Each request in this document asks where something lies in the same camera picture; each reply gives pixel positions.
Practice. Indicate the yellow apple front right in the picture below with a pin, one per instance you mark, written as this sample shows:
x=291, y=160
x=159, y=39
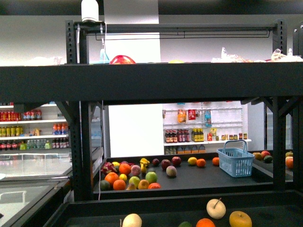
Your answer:
x=240, y=219

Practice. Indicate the far lemon middle shelf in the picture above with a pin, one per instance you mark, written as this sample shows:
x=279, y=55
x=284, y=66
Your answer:
x=192, y=161

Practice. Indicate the green lime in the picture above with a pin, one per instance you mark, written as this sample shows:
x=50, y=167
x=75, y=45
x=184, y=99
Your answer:
x=185, y=224

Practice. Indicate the small blue far basket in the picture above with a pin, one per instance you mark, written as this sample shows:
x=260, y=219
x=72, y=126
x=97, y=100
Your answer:
x=236, y=162

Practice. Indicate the orange front bottom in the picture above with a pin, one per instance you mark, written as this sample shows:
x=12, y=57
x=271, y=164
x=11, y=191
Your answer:
x=205, y=222

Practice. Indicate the white store shelf with bottles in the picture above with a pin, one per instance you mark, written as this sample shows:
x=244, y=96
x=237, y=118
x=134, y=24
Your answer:
x=203, y=127

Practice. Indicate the left beverage shelf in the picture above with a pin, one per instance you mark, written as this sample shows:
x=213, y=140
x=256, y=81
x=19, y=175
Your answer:
x=44, y=127

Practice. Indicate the peach middle shelf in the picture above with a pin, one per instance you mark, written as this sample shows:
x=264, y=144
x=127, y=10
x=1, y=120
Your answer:
x=171, y=171

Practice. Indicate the red apple on top shelf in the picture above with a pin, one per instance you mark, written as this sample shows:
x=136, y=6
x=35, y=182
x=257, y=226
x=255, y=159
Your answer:
x=122, y=59

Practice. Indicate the black metal shelf rack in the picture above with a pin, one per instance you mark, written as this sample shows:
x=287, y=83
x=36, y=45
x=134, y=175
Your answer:
x=279, y=83

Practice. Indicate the pale round fruit bottom left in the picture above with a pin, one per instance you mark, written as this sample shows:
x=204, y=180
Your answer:
x=132, y=220

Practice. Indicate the dark red apple middle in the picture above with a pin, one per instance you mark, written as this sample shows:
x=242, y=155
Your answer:
x=176, y=161

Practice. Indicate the white cylinder camera on rack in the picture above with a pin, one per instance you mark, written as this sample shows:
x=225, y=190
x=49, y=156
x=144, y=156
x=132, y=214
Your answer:
x=89, y=11

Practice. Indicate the pink dragon fruit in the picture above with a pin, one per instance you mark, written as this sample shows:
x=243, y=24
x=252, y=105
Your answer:
x=107, y=168

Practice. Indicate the far orange beside lemon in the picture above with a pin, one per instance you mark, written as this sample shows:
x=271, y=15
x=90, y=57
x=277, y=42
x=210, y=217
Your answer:
x=201, y=163

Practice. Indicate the green apple middle shelf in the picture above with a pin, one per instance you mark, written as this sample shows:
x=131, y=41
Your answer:
x=151, y=177

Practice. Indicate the far orange near basket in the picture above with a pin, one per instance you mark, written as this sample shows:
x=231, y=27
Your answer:
x=216, y=161

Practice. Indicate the pale pear with stem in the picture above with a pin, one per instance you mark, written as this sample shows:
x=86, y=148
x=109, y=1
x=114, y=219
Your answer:
x=216, y=208

